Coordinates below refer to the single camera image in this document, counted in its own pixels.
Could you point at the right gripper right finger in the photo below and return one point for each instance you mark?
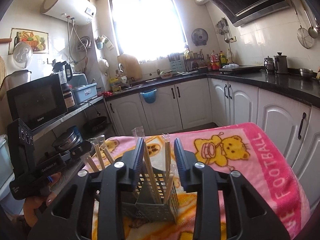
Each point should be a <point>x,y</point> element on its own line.
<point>225,197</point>

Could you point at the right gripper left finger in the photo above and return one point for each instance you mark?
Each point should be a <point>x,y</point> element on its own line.
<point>70,214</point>

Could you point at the chopsticks pair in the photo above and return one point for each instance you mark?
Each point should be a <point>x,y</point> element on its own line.
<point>151,175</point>

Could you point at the left hand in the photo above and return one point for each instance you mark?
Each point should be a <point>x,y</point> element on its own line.
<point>33,203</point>

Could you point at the stacked steel pots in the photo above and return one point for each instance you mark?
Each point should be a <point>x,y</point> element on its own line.
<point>68,140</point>

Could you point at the chopsticks in left gripper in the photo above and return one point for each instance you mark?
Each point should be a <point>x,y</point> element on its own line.
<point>102,149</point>

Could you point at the pink cartoon bear blanket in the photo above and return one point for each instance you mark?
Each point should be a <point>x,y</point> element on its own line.
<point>247,149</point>

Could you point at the black microwave oven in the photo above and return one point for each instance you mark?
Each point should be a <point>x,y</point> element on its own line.
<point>35,103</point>

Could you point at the black wok pan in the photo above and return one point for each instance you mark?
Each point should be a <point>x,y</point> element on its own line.
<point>95,125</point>

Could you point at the dark green utensil basket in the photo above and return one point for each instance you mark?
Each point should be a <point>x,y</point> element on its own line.
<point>143,204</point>

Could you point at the wrapped chopsticks in basket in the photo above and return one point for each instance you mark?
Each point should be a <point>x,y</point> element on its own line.
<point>169,185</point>
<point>167,146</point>

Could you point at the blue plastic storage box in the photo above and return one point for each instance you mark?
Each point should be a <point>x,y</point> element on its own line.
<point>84,93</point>

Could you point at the white lower cabinets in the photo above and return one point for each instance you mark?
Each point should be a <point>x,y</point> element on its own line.
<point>292,126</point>

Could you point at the black blender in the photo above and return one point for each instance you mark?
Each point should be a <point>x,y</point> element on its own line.
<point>65,74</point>

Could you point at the small white desk fan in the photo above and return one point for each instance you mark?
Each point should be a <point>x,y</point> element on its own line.
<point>22,54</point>

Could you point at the black countertop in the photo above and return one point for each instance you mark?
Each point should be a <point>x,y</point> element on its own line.
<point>290,85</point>

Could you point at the blue hanging trash bin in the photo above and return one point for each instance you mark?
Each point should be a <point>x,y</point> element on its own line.
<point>149,96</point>

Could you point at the wooden cutting board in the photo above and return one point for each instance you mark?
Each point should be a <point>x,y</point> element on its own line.
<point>131,67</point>

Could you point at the black induction cooktop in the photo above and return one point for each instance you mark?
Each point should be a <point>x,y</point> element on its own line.
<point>241,70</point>

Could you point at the small steel bowl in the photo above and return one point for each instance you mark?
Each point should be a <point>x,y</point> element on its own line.
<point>306,73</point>

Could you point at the glass french press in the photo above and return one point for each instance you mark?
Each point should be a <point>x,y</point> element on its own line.
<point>269,65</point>

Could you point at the steel kettle pot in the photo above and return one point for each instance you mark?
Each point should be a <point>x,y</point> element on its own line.
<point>280,63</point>

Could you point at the red sauce bottles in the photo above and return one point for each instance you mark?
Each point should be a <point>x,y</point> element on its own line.
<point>217,60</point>

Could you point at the white water heater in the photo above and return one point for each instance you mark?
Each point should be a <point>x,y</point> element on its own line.
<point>81,11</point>

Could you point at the hanging steel ladle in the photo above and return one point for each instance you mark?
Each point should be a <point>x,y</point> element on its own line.
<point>313,33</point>

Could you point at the fruit picture on wall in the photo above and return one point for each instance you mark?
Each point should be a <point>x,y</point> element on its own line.
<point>37,40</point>

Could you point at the wire mesh skimmer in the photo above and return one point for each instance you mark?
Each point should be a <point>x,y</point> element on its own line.
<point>303,35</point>

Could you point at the wall exhaust fan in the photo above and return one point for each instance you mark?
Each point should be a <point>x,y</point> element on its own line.
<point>199,37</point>

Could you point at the silver exhaust duct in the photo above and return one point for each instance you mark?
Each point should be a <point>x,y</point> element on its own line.
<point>201,2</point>

